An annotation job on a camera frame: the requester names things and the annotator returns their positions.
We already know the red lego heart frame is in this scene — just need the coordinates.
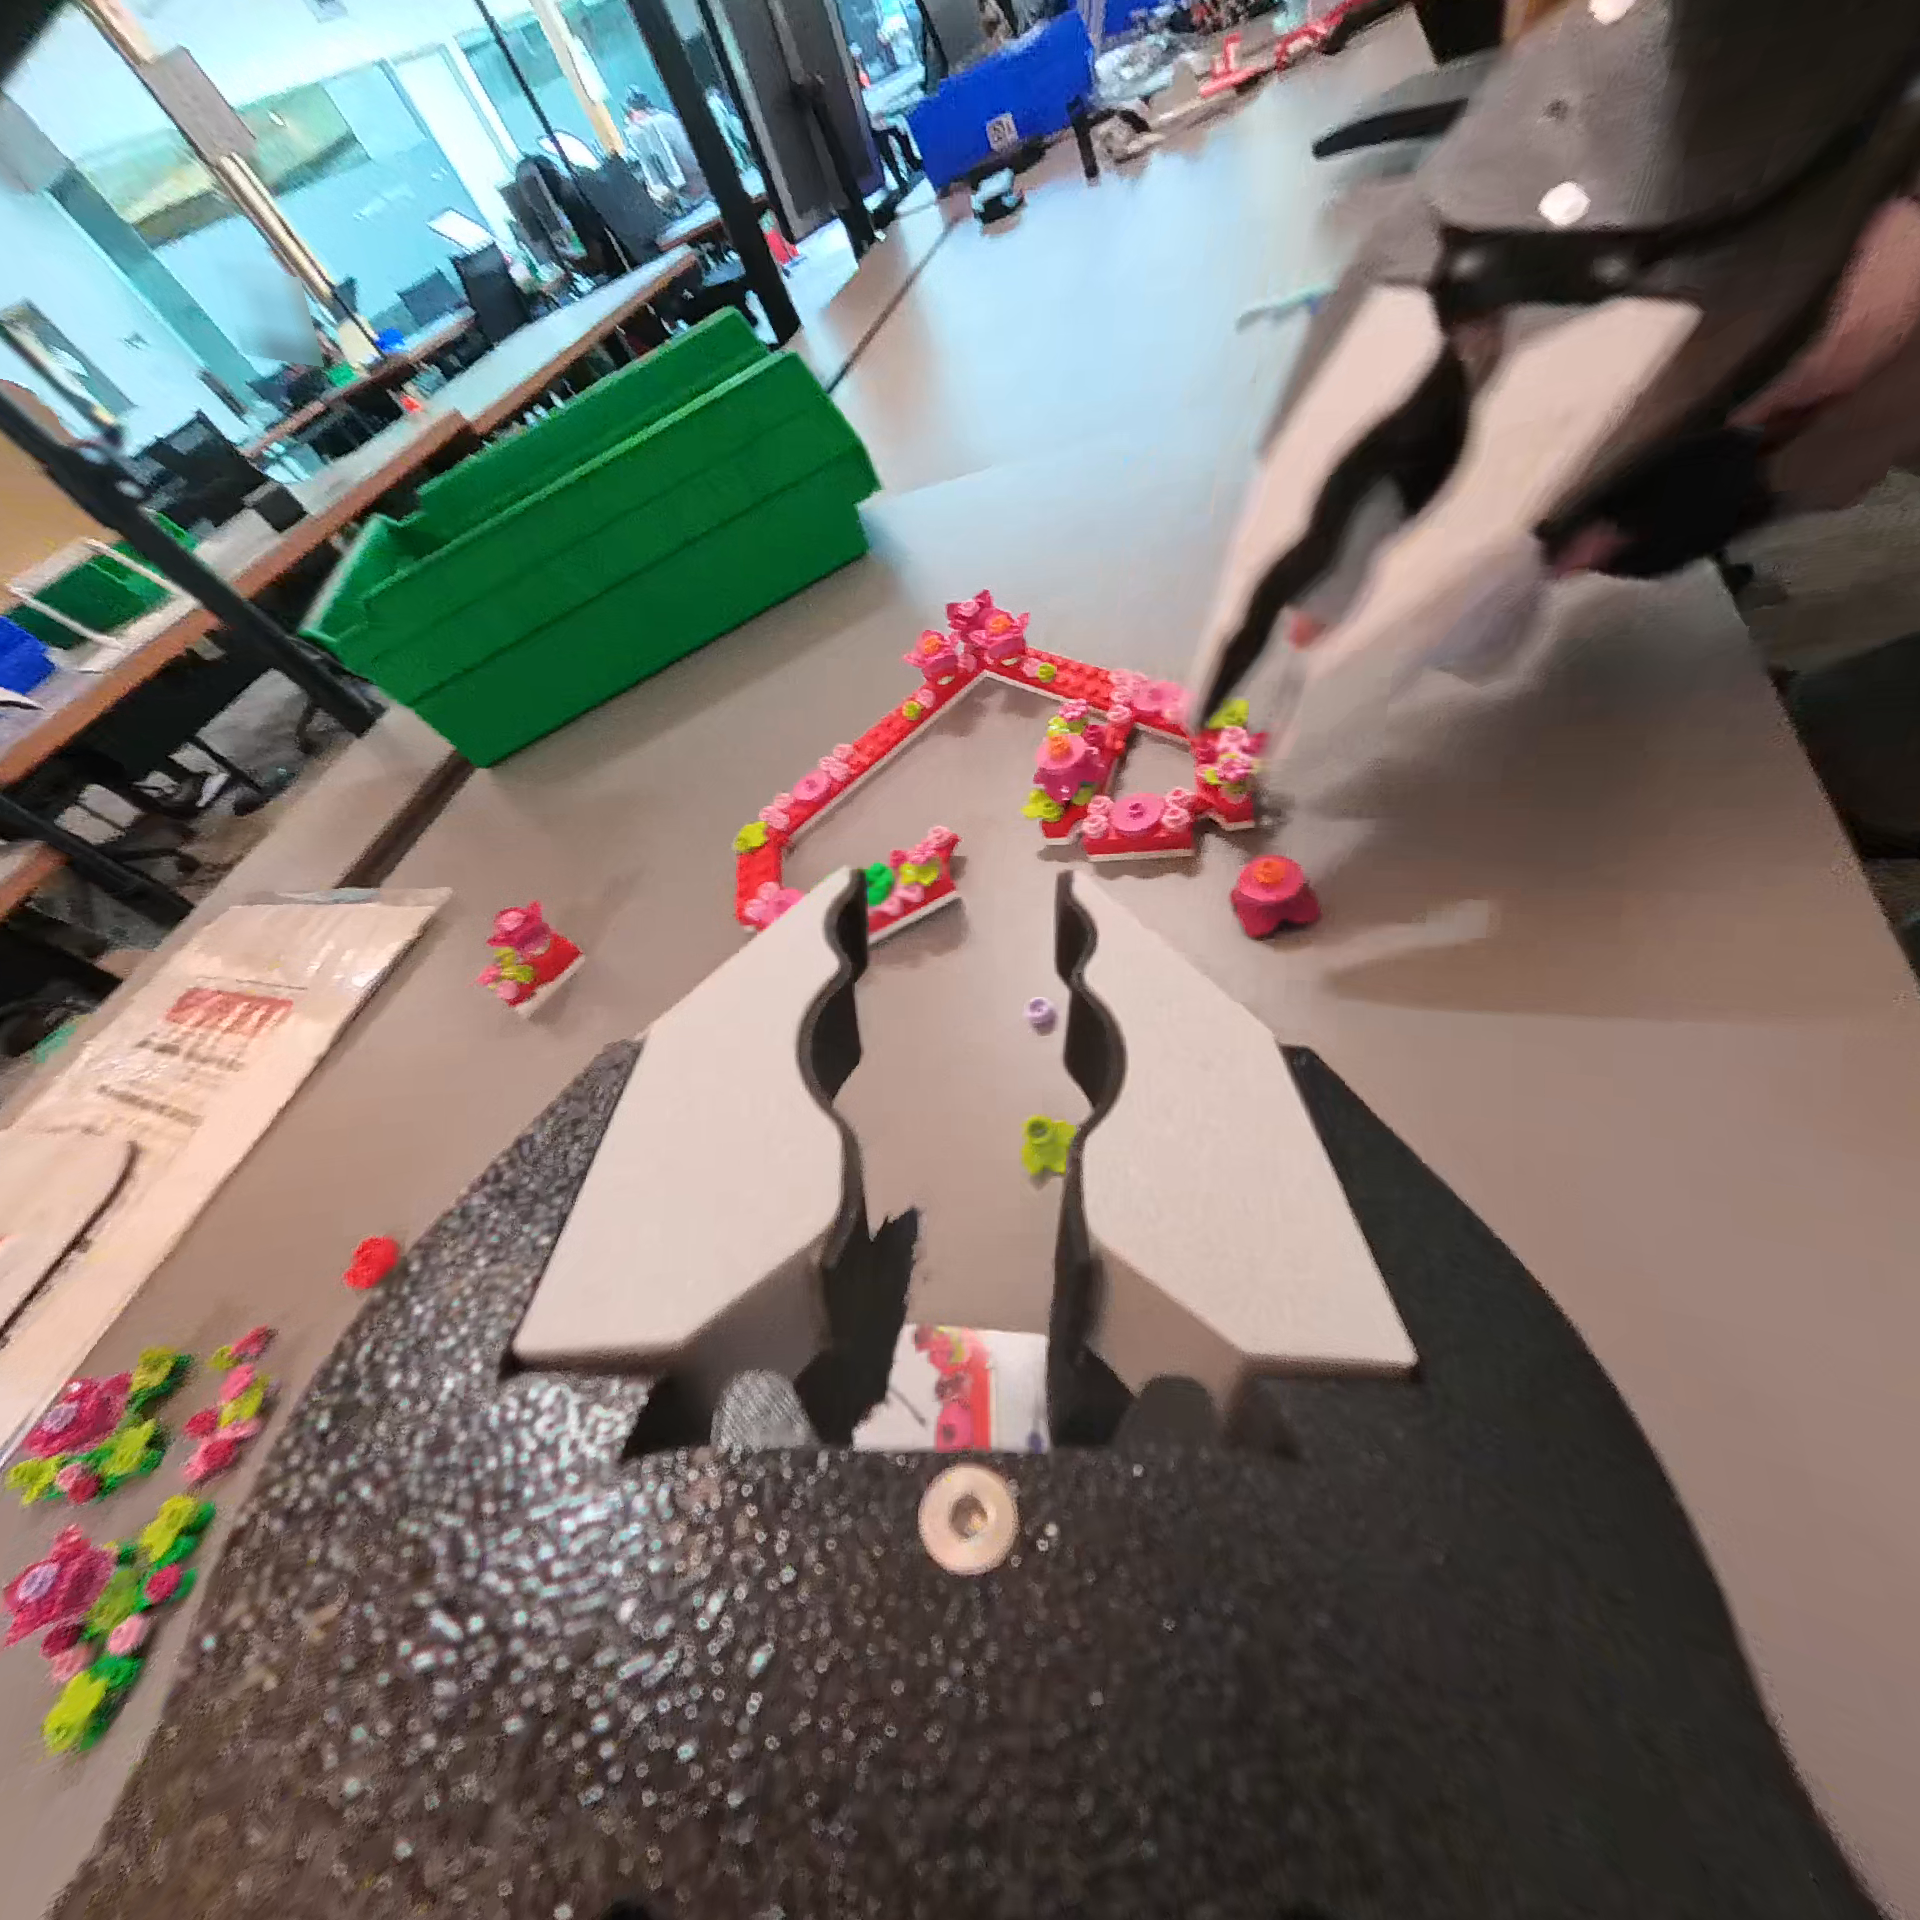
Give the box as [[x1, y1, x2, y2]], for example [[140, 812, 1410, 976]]
[[732, 587, 1274, 936]]

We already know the person's right hand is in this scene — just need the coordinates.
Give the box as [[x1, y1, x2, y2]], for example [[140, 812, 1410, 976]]
[[1729, 180, 1920, 521]]

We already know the green plastic bin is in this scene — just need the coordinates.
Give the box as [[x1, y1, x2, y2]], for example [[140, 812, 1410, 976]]
[[407, 306, 841, 519], [300, 353, 884, 771]]

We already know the small lego heart charm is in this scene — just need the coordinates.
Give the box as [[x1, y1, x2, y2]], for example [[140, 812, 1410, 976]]
[[473, 902, 587, 1019]]

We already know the clear bag with printed sheet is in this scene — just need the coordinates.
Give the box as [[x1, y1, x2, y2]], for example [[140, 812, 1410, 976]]
[[0, 886, 455, 1450]]

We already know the small pink lego flower cluster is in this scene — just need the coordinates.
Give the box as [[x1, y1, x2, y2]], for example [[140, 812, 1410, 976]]
[[181, 1323, 281, 1489]]

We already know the person's grey-brown clothing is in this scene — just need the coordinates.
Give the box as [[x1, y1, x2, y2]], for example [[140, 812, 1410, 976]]
[[1725, 480, 1920, 865]]

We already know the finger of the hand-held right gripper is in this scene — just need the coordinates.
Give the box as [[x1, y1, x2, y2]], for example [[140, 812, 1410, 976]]
[[1188, 287, 1479, 713], [1287, 300, 1711, 684]]

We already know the black metal stand leg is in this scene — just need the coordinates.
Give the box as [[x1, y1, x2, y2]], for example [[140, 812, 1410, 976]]
[[0, 383, 385, 740]]

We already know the lego rose and leaves cluster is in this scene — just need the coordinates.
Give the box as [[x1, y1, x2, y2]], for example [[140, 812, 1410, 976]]
[[0, 1492, 220, 1761], [0, 1347, 202, 1508]]

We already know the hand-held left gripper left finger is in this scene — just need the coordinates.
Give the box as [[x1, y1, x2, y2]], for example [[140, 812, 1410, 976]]
[[511, 867, 921, 1427]]

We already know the long office desk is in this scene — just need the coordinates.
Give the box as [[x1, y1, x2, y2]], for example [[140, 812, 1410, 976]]
[[0, 248, 707, 799]]

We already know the lego instruction booklet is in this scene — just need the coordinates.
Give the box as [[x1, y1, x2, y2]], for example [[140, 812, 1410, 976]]
[[896, 1323, 1051, 1454]]

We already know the black pillar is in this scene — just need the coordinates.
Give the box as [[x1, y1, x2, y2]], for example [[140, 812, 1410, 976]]
[[623, 0, 805, 351]]

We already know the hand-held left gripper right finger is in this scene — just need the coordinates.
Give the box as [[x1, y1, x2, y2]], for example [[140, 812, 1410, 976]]
[[1047, 871, 1421, 1427]]

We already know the blue plastic crate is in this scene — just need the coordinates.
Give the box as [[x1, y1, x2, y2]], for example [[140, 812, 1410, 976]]
[[904, 12, 1100, 194]]

